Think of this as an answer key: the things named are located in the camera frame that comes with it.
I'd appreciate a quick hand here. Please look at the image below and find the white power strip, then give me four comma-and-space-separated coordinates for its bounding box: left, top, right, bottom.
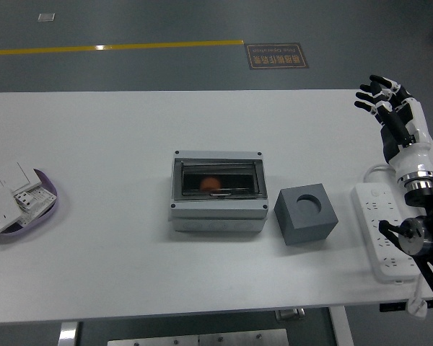
351, 182, 421, 284

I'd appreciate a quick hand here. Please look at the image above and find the white power cord with plug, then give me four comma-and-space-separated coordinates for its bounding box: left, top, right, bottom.
362, 163, 429, 320

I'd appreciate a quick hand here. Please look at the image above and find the metal table bracket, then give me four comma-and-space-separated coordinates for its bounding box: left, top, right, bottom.
276, 308, 306, 321

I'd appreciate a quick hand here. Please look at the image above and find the white table leg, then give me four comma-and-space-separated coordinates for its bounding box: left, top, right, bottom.
57, 321, 80, 346
328, 308, 354, 346

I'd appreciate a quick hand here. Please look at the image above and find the grey cube with round hole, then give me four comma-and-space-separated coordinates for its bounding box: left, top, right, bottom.
273, 182, 338, 247

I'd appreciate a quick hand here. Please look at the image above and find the black table control panel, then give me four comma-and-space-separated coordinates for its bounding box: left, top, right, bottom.
378, 303, 408, 313

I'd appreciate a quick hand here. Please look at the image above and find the large white socket panel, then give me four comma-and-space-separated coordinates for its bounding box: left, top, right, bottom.
0, 185, 22, 241

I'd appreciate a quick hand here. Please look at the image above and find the grey electrical box with lid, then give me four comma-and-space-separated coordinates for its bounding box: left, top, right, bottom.
168, 149, 269, 234

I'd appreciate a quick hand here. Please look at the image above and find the purple plastic tray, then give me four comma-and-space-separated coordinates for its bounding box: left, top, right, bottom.
0, 168, 58, 237

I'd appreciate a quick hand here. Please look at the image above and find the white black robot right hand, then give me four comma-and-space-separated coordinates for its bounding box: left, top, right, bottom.
354, 74, 433, 180

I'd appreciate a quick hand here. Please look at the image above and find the white socket module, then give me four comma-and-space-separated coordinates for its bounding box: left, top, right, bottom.
12, 187, 57, 221

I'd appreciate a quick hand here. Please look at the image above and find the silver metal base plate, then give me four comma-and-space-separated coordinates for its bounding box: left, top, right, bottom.
107, 328, 289, 346

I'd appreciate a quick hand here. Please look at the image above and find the white switch panel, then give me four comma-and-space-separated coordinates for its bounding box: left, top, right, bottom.
0, 161, 44, 194

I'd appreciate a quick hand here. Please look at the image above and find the orange cylinder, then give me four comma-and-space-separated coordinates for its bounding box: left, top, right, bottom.
198, 175, 222, 191

